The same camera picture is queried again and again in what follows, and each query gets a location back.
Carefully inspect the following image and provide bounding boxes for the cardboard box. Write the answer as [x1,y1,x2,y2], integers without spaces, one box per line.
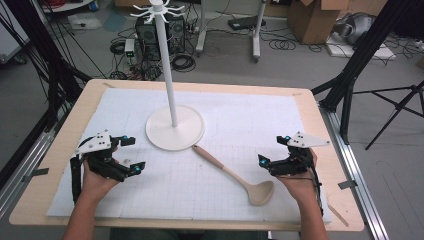
[287,0,350,46]

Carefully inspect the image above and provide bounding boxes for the white grid mat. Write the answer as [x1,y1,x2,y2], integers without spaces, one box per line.
[46,87,333,224]

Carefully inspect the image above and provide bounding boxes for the white round table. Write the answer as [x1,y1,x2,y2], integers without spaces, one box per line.
[40,0,98,14]

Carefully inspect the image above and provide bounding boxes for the person's left hand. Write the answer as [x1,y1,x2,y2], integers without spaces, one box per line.
[80,156,120,202]

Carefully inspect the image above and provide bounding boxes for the thin wooden stick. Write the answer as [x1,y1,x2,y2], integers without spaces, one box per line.
[327,203,350,228]

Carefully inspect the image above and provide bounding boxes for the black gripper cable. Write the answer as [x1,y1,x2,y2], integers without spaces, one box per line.
[309,149,325,217]
[69,155,83,205]

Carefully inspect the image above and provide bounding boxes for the aluminium rail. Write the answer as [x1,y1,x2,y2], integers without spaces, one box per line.
[319,105,390,240]
[0,128,58,219]

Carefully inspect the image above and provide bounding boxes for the black tripod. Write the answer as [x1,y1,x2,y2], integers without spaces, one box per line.
[352,79,424,151]

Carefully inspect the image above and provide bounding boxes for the person's right hand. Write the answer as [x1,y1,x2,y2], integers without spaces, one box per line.
[277,149,319,205]

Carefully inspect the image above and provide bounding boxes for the black clamp bracket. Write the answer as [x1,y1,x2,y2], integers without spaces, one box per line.
[337,179,359,191]
[21,167,50,183]

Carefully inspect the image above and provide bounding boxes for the white hook stand rack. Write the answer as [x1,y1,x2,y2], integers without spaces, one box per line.
[129,0,205,152]

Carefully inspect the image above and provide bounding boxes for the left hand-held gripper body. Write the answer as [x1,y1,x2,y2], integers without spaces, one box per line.
[75,130,130,183]

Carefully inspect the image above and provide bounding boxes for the grey appliance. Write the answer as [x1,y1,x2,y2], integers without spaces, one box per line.
[332,12,375,45]

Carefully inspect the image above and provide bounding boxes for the coiled black cable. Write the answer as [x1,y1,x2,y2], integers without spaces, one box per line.
[171,53,197,73]
[268,38,297,52]

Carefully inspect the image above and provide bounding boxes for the white rolling stand legs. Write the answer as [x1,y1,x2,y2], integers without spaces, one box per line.
[195,0,268,64]

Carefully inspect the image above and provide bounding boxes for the white foam board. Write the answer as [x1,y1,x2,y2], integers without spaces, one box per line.
[325,32,398,62]

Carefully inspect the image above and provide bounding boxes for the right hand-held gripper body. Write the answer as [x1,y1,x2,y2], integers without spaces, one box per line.
[268,130,331,177]

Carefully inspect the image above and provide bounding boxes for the small white box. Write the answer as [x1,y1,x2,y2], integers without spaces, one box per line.
[123,38,136,58]

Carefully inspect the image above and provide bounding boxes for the flat black device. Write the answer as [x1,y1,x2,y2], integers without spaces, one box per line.
[227,15,267,32]

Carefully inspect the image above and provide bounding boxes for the black frame post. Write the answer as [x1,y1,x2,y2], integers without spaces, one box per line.
[2,0,93,132]
[311,0,415,146]

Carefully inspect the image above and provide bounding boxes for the beige ladle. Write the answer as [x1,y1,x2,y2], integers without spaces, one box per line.
[191,144,276,207]

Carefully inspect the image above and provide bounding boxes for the black computer tower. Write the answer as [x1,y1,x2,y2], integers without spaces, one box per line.
[134,13,187,62]

